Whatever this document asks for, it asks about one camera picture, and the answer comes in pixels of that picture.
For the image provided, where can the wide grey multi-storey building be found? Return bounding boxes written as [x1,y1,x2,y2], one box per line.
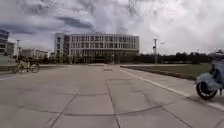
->
[53,32,141,64]

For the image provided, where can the grey concrete slab pavement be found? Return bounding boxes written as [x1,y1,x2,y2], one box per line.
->
[0,64,224,128]

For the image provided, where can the lamp pole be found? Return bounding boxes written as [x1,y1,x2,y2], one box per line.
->
[152,37,159,65]

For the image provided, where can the pale kerb strip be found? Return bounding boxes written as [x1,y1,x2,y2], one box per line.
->
[118,68,224,113]

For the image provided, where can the row of dark trees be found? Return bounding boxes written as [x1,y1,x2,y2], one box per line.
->
[114,51,214,65]

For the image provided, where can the grass field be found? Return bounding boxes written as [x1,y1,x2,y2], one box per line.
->
[120,63,214,82]

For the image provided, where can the low pale building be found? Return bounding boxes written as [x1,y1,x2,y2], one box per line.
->
[20,48,51,60]

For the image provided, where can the yellow bicycle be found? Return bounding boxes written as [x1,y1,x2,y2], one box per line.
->
[12,56,40,74]

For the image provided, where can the pale blue scooter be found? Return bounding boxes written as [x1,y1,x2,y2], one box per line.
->
[194,49,224,101]

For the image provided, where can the glass-fronted office building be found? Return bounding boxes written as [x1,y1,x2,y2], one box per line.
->
[0,29,16,57]

